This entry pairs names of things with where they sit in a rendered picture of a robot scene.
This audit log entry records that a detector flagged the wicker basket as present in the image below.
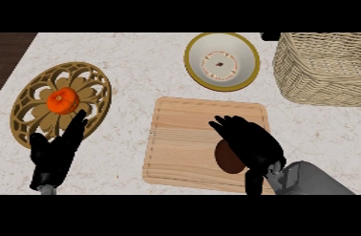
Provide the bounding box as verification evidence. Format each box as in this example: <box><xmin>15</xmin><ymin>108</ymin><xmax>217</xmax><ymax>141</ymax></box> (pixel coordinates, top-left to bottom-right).
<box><xmin>273</xmin><ymin>32</ymin><xmax>361</xmax><ymax>108</ymax></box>

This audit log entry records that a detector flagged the orange fruit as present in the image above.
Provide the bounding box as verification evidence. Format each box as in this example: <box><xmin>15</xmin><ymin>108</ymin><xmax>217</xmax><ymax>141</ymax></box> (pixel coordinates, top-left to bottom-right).
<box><xmin>46</xmin><ymin>87</ymin><xmax>81</xmax><ymax>116</ymax></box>

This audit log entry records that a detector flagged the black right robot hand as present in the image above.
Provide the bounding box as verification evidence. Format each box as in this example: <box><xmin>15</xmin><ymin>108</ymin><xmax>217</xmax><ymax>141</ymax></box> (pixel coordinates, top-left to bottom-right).
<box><xmin>208</xmin><ymin>115</ymin><xmax>288</xmax><ymax>196</ymax></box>

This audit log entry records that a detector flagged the white bowl with yellow rim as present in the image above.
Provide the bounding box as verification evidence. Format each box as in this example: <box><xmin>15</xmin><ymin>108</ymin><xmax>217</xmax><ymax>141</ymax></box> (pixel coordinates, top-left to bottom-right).
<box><xmin>183</xmin><ymin>32</ymin><xmax>261</xmax><ymax>93</ymax></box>

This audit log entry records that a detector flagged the brown chocolate cupcake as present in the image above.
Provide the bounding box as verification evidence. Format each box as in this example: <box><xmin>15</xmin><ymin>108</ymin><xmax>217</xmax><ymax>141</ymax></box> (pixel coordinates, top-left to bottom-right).
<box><xmin>214</xmin><ymin>139</ymin><xmax>248</xmax><ymax>175</ymax></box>

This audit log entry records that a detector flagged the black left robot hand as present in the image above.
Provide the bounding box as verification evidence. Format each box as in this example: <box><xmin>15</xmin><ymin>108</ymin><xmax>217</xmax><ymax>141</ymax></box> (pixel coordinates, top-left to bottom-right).
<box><xmin>28</xmin><ymin>109</ymin><xmax>90</xmax><ymax>192</ymax></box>

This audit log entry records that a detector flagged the small black object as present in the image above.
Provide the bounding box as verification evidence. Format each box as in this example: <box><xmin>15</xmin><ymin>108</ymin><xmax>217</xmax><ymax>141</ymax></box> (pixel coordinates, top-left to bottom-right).
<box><xmin>260</xmin><ymin>32</ymin><xmax>282</xmax><ymax>42</ymax></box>

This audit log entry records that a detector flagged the ornate golden round trivet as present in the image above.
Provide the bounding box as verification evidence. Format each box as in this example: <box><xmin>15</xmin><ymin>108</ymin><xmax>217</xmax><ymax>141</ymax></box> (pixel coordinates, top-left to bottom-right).
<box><xmin>9</xmin><ymin>61</ymin><xmax>114</xmax><ymax>150</ymax></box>

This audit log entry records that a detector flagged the pale wooden cutting board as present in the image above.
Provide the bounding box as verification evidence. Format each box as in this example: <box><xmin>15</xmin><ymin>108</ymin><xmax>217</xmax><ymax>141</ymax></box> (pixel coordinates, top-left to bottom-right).
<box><xmin>142</xmin><ymin>97</ymin><xmax>277</xmax><ymax>195</ymax></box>

